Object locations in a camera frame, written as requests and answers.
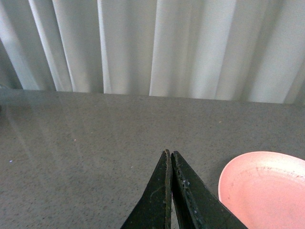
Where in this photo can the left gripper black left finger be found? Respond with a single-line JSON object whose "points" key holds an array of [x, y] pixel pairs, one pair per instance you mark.
{"points": [[153, 210]]}

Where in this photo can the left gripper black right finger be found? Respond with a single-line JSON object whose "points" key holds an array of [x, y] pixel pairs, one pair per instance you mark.
{"points": [[196, 207]]}

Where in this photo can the pink plate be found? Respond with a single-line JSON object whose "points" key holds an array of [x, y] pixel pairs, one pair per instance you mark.
{"points": [[265, 190]]}

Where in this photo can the white curtain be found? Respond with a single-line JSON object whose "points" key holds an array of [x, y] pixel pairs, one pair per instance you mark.
{"points": [[248, 50]]}

